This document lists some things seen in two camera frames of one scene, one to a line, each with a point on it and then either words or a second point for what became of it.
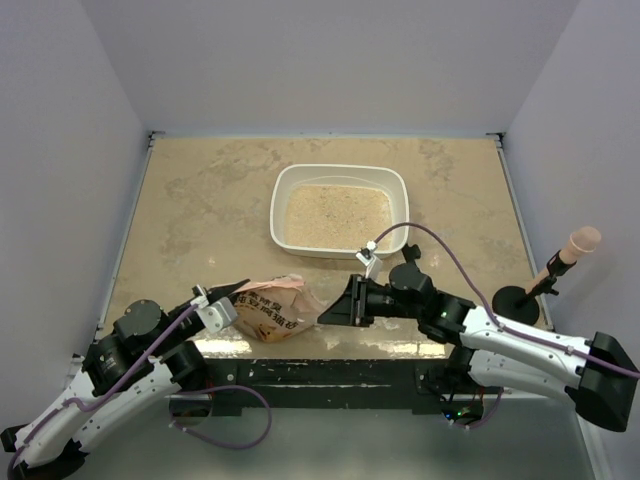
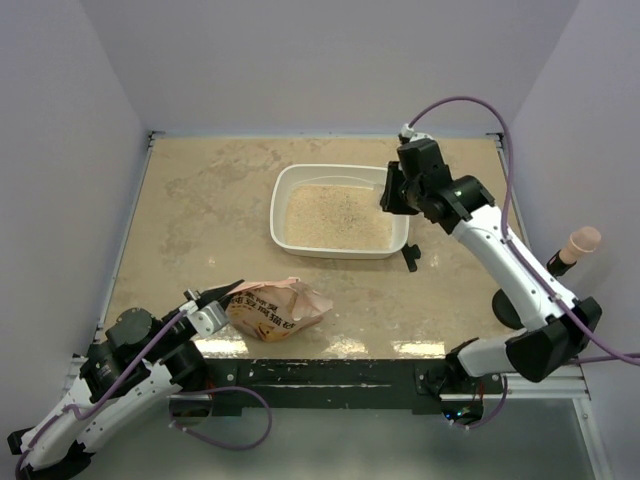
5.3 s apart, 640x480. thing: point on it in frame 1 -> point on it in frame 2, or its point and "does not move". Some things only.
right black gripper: (351, 308) -> (391, 202)
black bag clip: (411, 253) does not move
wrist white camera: (374, 265) -> (408, 132)
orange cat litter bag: (277, 308) does not move
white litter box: (333, 211) does not move
